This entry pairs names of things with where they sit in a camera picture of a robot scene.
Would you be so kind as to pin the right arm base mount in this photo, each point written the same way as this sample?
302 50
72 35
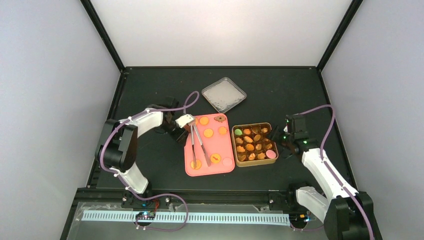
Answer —
284 201

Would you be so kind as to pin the pink plastic tray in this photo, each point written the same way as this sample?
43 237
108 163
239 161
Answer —
217 144

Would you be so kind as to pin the metal tongs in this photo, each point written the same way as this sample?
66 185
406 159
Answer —
197 145

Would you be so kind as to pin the brown flower cookie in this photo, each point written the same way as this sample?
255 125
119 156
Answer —
220 118

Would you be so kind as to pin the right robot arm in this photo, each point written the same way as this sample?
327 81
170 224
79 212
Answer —
345 212

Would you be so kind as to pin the white slotted cable duct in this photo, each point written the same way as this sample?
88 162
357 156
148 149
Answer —
277 219

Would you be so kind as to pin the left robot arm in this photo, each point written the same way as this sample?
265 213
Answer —
117 147

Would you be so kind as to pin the beige round cookie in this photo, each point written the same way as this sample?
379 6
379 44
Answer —
222 130

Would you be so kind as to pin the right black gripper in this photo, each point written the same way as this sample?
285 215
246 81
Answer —
274 137

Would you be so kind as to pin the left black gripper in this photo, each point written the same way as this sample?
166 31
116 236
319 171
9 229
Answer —
179 136

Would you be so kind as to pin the gold cookie tin box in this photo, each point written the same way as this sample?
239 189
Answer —
253 154

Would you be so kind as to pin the pale pink cookie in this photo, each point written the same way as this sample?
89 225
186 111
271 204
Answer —
228 162
270 154

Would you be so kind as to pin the green round cookie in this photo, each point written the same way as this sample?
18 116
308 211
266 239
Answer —
238 132

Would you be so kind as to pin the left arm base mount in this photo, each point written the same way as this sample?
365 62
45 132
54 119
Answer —
131 202

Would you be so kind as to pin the yellow cookie red mark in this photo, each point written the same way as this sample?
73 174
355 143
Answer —
215 158

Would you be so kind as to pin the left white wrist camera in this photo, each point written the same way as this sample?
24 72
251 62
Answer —
185 120

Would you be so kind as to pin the clear plastic lid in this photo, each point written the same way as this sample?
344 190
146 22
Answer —
223 95

